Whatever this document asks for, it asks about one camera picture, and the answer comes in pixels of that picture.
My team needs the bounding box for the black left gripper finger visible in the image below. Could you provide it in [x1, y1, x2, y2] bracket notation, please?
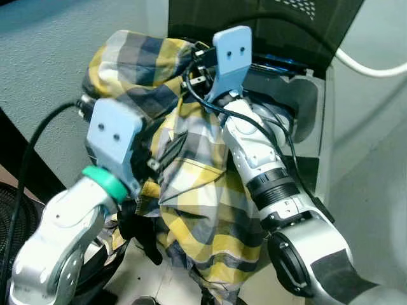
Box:
[156, 129, 190, 173]

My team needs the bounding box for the yellow grey plaid shirt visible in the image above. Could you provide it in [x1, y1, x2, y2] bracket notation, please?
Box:
[81, 29, 271, 304]

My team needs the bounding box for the black garment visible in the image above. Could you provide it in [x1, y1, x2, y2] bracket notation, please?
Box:
[116, 200, 166, 266]

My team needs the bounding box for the grey top-load washing machine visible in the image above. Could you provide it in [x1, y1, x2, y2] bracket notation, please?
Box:
[191, 38, 336, 220]

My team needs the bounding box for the dark washer lid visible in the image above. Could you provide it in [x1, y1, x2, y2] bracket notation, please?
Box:
[167, 0, 366, 76]

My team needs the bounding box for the black floor fan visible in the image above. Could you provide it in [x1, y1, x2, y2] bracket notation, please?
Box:
[0, 183, 40, 280]

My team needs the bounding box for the light blue right wrist camera mount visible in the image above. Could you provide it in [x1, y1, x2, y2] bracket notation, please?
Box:
[207, 25, 254, 105]

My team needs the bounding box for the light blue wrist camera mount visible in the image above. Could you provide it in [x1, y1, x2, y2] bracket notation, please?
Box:
[84, 98, 144, 196]
[207, 25, 254, 105]

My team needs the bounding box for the light blue left wrist camera mount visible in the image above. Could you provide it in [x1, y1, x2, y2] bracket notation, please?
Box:
[84, 98, 144, 196]

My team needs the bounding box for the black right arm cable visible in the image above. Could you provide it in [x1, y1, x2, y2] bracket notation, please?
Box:
[181, 67, 335, 224]

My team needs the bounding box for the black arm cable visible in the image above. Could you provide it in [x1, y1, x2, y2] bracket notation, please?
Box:
[0, 100, 86, 299]
[181, 67, 335, 224]

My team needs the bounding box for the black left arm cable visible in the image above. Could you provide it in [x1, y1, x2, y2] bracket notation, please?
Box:
[0, 100, 86, 299]

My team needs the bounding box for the white hose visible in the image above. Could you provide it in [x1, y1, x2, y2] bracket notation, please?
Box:
[334, 46, 407, 79]

